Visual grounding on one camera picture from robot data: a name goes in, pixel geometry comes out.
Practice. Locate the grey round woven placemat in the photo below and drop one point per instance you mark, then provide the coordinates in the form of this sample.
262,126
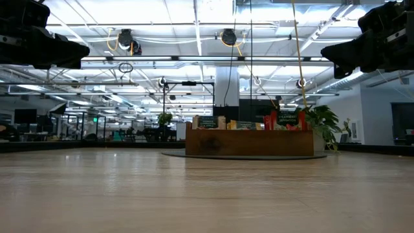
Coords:
174,154

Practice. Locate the green potted plant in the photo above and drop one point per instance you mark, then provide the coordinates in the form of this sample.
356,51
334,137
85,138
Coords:
323,121

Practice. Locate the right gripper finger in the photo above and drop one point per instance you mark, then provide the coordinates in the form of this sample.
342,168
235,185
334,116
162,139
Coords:
349,68
349,50

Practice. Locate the white background board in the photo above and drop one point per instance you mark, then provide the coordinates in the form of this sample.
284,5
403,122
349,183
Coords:
180,131

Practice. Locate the black computer monitor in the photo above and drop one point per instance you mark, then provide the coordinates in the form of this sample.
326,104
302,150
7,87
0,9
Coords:
25,116

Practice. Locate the black background gantry frame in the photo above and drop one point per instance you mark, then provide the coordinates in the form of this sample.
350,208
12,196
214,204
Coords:
189,83

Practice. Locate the small background potted plant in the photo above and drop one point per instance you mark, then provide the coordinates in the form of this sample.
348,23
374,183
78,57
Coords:
165,119

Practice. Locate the black studio softbox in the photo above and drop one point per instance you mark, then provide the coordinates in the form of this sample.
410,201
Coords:
58,108

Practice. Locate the wooden compartment tray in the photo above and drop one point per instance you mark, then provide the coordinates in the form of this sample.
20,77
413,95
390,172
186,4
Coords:
249,142

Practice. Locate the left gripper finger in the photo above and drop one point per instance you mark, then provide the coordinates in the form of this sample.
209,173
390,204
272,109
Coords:
64,61
61,45

